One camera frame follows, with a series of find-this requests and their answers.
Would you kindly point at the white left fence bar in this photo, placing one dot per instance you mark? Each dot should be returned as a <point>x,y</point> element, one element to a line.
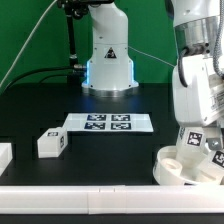
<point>5,156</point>

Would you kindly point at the white fence bar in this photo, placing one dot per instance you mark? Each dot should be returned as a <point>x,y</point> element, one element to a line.
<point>5,156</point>
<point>111,199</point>

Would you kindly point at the white marker base plate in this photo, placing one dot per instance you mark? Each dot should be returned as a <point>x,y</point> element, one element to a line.
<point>106,122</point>

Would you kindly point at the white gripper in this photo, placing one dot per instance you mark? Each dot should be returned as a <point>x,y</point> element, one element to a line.
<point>201,102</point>

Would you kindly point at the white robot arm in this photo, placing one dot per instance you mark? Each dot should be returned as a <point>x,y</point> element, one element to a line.
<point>198,29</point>

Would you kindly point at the white front fence bar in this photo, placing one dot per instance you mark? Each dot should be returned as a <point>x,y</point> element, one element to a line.
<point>111,199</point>

